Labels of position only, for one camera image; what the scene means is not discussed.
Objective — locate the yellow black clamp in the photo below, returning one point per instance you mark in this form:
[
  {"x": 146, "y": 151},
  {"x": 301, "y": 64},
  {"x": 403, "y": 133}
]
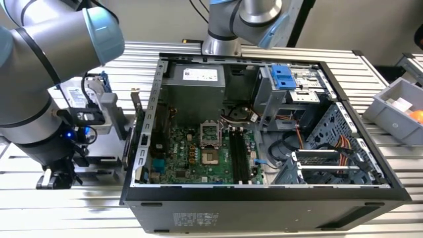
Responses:
[{"x": 187, "y": 41}]

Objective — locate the metal disk bay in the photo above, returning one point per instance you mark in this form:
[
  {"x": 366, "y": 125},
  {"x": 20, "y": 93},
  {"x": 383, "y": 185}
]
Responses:
[{"x": 317, "y": 157}]

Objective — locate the CPU socket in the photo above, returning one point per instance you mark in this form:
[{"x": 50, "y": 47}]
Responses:
[{"x": 210, "y": 158}]

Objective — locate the metal locking lever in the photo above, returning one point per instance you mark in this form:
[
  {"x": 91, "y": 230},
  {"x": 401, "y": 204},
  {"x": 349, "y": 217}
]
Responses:
[{"x": 221, "y": 136}]

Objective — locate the orange ball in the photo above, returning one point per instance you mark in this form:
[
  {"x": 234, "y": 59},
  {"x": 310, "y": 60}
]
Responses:
[{"x": 417, "y": 116}]

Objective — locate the metal drive cage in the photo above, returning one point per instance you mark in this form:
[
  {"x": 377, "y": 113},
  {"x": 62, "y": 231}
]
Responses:
[{"x": 267, "y": 104}]

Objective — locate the grey plastic bin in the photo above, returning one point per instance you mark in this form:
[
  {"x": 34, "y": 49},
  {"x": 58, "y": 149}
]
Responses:
[{"x": 393, "y": 124}]

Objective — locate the black frame post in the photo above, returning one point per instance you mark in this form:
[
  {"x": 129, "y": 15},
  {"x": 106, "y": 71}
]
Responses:
[{"x": 302, "y": 32}]

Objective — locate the silver hard disk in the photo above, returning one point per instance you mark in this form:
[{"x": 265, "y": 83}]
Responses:
[{"x": 74, "y": 95}]

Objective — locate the green motherboard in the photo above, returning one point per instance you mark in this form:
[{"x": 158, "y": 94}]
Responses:
[{"x": 185, "y": 163}]

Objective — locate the grey Dell power supply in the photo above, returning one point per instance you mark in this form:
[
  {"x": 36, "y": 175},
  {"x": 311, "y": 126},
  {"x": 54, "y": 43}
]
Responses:
[{"x": 195, "y": 99}]

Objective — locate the graphics card metal bracket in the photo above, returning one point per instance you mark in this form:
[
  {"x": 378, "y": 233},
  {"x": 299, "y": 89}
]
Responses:
[{"x": 141, "y": 119}]

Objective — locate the black camera bracket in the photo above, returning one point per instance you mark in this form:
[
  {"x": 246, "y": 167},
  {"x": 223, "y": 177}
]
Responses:
[{"x": 99, "y": 119}]

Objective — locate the white block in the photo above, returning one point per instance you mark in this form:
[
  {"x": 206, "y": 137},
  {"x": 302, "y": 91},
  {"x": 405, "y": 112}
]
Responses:
[{"x": 399, "y": 104}]

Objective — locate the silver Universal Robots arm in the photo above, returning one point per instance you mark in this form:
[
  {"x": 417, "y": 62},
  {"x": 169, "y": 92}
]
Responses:
[{"x": 32, "y": 49}]

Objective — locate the blue plastic drive latch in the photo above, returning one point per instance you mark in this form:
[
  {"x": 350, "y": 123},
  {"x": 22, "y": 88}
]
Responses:
[{"x": 281, "y": 77}]

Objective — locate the black PC case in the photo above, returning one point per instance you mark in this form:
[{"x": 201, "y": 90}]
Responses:
[{"x": 231, "y": 210}]

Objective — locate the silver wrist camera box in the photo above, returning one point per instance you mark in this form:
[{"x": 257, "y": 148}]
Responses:
[{"x": 101, "y": 129}]

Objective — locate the metal slat side table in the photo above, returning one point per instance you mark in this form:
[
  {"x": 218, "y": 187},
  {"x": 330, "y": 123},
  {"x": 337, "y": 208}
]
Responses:
[{"x": 414, "y": 63}]

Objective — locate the grey parts rack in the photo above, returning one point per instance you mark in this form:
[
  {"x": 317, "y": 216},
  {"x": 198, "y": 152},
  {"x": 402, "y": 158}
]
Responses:
[{"x": 109, "y": 104}]

